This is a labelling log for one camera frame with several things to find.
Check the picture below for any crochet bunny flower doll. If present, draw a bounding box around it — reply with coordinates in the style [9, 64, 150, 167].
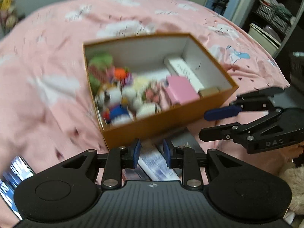
[121, 77, 162, 120]

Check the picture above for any pink fluffy pompom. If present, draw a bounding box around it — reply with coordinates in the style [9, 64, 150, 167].
[88, 52, 114, 95]

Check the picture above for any tube of plush toys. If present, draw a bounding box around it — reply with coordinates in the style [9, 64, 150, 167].
[1, 0, 18, 35]

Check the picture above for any dark storage shelf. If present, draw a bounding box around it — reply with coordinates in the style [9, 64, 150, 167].
[247, 0, 304, 58]

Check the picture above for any white box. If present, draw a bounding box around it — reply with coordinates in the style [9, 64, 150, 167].
[163, 56, 205, 92]

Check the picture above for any orange cardboard box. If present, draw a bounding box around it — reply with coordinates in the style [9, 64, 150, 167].
[83, 33, 238, 149]

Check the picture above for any smartphone with lit screen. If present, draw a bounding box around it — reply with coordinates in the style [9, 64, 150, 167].
[1, 156, 35, 220]

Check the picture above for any black book box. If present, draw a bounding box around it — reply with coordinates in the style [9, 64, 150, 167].
[165, 129, 205, 154]

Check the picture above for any red panda plush doll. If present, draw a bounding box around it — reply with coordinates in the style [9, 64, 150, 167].
[94, 85, 133, 126]

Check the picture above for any orange crochet toy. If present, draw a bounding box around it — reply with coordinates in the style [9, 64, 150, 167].
[114, 67, 132, 86]

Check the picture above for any gold gift box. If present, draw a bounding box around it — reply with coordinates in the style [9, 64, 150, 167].
[198, 87, 220, 98]

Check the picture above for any pink fabric pouch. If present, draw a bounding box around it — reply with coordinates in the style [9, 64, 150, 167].
[164, 75, 200, 105]

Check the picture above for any purple printed card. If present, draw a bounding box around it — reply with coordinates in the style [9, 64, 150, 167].
[122, 144, 182, 182]

